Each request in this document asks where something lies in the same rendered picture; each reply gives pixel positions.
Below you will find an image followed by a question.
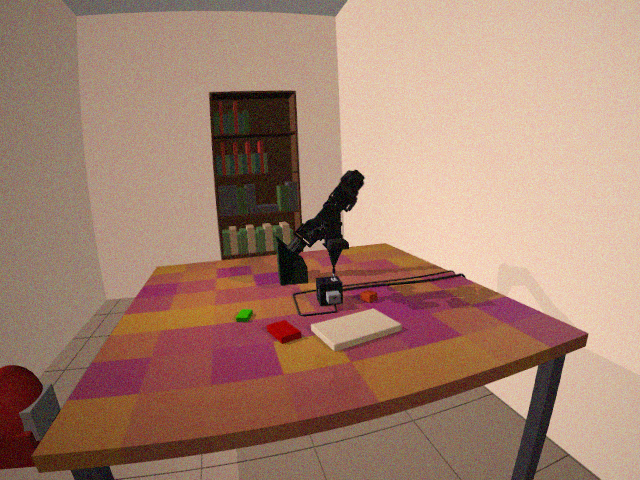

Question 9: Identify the small green block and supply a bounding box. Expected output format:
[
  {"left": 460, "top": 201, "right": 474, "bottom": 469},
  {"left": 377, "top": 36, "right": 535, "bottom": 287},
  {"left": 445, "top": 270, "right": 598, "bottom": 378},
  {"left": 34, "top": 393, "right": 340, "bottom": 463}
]
[{"left": 236, "top": 309, "right": 253, "bottom": 323}]

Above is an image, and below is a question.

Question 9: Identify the red flat block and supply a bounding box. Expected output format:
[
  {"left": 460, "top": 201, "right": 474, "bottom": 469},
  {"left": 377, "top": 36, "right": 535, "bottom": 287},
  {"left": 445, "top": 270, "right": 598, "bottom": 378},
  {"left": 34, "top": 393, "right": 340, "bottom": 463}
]
[{"left": 266, "top": 321, "right": 301, "bottom": 344}]

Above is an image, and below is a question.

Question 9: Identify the beige flat rectangular slab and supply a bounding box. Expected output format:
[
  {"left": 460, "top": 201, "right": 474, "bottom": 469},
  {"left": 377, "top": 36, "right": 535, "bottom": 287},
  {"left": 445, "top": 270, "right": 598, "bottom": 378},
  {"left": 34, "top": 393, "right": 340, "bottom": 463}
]
[{"left": 311, "top": 309, "right": 401, "bottom": 352}]

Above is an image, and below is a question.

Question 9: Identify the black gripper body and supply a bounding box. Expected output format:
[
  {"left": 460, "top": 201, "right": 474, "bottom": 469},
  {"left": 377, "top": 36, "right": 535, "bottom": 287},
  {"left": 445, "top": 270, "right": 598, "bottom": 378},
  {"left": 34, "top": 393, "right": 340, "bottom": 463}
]
[{"left": 320, "top": 219, "right": 349, "bottom": 250}]

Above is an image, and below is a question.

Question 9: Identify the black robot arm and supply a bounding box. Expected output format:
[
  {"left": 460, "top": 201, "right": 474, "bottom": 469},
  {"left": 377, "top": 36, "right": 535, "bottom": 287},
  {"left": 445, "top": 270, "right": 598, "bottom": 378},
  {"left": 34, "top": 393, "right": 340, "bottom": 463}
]
[{"left": 284, "top": 170, "right": 364, "bottom": 258}]

